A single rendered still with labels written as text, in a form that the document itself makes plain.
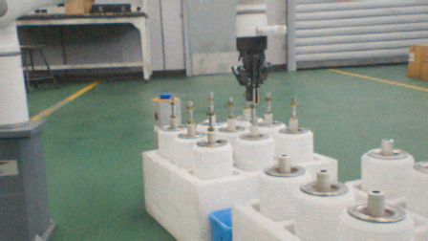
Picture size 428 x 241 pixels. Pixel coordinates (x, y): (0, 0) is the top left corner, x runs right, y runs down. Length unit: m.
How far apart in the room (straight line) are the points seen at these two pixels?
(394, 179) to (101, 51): 5.44
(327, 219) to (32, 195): 0.77
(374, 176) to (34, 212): 0.81
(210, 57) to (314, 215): 5.45
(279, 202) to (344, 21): 5.63
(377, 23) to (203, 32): 2.15
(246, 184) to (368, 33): 5.52
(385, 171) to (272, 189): 0.24
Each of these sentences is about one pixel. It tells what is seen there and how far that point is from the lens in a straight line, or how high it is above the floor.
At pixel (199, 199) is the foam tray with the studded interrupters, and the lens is 1.09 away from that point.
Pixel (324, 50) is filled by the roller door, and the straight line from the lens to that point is 6.38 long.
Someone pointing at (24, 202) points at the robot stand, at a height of 0.12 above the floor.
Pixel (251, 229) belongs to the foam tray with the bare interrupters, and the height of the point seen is 0.16.
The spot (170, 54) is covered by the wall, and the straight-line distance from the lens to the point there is 6.17.
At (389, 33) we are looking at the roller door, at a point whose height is 0.38.
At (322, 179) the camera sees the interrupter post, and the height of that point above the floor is 0.27.
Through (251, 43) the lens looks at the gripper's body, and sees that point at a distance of 1.15.
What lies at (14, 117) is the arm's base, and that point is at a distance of 1.28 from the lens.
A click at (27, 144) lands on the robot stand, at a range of 1.28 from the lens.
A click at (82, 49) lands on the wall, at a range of 6.28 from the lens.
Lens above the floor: 0.51
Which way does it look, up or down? 11 degrees down
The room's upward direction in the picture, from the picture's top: 3 degrees counter-clockwise
